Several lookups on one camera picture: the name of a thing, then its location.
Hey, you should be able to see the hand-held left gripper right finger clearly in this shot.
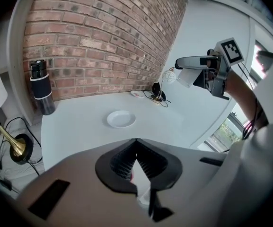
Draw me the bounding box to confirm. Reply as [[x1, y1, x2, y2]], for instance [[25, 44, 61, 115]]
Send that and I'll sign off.
[[136, 138, 227, 227]]

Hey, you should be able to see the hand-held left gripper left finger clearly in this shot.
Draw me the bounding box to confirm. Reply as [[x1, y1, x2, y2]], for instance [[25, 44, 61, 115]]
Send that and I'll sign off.
[[15, 138, 141, 227]]

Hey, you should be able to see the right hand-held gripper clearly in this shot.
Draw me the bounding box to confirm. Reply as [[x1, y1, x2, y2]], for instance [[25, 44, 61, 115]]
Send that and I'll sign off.
[[175, 37, 245, 101]]

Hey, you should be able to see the small white cup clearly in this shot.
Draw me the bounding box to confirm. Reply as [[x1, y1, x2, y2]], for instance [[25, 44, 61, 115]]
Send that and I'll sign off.
[[176, 68, 200, 88]]

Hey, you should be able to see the white saucer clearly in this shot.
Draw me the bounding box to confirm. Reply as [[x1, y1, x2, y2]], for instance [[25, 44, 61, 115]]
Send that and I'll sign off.
[[106, 110, 136, 128]]

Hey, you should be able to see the person's right forearm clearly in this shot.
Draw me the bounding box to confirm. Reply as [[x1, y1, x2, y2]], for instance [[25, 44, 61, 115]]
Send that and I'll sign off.
[[223, 71, 269, 132]]

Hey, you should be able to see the globe shade brass lamp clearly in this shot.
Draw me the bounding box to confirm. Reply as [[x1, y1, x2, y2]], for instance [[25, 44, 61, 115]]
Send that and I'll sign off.
[[150, 67, 176, 103]]

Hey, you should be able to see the black power adapter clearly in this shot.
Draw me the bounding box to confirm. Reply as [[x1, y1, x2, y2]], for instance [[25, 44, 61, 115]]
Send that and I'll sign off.
[[152, 82, 168, 101]]

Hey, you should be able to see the dark framed window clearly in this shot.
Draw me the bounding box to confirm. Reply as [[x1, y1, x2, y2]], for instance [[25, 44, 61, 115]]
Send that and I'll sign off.
[[197, 39, 273, 154]]

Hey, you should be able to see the small white plate pink print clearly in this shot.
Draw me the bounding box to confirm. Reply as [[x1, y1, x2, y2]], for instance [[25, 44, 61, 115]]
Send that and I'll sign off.
[[130, 90, 145, 99]]

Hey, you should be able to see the black thermos bottle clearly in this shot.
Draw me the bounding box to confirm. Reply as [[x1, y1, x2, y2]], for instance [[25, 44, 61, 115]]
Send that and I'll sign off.
[[29, 59, 56, 116]]

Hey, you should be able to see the thin black looped cable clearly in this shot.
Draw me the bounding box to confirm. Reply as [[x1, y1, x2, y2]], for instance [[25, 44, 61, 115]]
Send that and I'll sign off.
[[142, 88, 172, 108]]

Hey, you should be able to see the black lamp cable with switch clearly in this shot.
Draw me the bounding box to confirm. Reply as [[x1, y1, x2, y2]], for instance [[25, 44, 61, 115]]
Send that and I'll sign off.
[[0, 116, 44, 194]]

